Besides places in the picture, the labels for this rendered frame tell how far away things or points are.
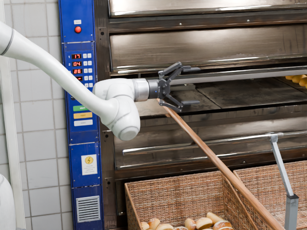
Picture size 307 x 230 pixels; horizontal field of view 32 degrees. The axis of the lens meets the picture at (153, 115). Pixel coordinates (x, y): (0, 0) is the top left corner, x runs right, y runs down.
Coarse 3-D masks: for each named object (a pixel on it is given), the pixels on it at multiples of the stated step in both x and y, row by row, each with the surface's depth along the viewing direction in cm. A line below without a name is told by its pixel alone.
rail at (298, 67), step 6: (294, 66) 267; (300, 66) 267; (306, 66) 268; (216, 72) 257; (222, 72) 257; (228, 72) 258; (234, 72) 259; (240, 72) 260; (246, 72) 260; (252, 72) 261; (258, 72) 262; (264, 72) 263; (132, 78) 247; (138, 78) 247; (150, 78) 249; (156, 78) 249; (174, 78) 252; (180, 78) 252
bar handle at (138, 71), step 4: (148, 68) 252; (152, 68) 253; (156, 68) 253; (160, 68) 253; (164, 68) 254; (176, 68) 255; (120, 72) 249; (124, 72) 249; (128, 72) 250; (132, 72) 250; (136, 72) 251; (140, 72) 251; (180, 72) 256; (140, 76) 251
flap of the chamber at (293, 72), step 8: (272, 72) 264; (280, 72) 265; (288, 72) 266; (296, 72) 267; (304, 72) 268; (176, 80) 252; (184, 80) 253; (192, 80) 254; (200, 80) 255; (208, 80) 256; (216, 80) 257; (224, 80) 258
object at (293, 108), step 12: (228, 108) 286; (240, 108) 285; (252, 108) 285; (264, 108) 285; (276, 108) 287; (288, 108) 289; (300, 108) 291; (144, 120) 270; (156, 120) 272; (168, 120) 273; (192, 120) 277; (204, 120) 278
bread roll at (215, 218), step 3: (207, 213) 283; (210, 213) 282; (207, 216) 282; (210, 216) 281; (213, 216) 280; (216, 216) 280; (210, 219) 281; (213, 219) 280; (216, 219) 280; (219, 219) 280; (222, 219) 281; (213, 222) 280; (216, 222) 280
